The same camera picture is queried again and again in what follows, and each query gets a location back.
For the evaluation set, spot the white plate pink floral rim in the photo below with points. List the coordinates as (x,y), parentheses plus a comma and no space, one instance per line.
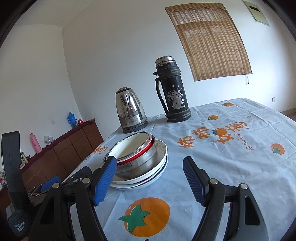
(150,176)

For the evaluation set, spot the crumpled clear plastic bag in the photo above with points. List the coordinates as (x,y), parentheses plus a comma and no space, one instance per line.
(48,140)

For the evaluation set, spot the stainless steel bowl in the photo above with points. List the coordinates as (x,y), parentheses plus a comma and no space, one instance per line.
(139,166)

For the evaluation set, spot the small red object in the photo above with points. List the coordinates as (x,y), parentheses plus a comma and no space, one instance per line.
(80,121)

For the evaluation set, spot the white enamel bowl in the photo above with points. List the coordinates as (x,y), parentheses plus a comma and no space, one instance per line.
(130,146)

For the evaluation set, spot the brown wooden sideboard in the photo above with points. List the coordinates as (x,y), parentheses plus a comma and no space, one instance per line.
(63,156)

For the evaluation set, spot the stainless steel electric kettle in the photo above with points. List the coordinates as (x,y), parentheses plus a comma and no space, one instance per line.
(130,110)

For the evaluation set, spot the bamboo window blind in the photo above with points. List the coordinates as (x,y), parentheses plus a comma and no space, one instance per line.
(211,41)

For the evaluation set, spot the white plate red flowers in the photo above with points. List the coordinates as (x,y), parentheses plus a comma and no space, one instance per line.
(148,179)

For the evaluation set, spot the wall electrical panel box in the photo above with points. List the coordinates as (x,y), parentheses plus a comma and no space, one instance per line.
(256,13)

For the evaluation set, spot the grey printed tablecloth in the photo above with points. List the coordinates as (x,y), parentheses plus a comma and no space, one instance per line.
(227,173)

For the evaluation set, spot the black thermos flask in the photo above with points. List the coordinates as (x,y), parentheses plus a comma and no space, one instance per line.
(170,90)

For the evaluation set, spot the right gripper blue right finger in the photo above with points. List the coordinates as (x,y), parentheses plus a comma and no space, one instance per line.
(197,181)

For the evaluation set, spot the red plastic bowl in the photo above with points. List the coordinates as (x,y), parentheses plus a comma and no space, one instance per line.
(139,154)

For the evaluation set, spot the pink thermos bottle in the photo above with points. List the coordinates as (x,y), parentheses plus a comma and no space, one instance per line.
(35,143)

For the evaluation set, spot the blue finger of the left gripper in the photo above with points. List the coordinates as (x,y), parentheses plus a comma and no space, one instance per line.
(47,185)

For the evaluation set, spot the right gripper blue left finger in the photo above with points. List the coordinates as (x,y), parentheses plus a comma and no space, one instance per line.
(102,178)

